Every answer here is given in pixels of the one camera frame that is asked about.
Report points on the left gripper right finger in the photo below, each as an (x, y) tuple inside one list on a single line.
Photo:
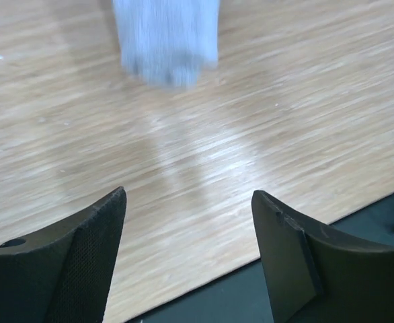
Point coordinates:
[(317, 273)]

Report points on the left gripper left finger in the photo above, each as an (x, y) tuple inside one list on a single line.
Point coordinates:
[(63, 272)]

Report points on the grey panda towel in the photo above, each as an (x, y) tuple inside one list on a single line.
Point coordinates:
[(167, 43)]

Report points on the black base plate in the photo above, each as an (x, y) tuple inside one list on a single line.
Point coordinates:
[(242, 295)]

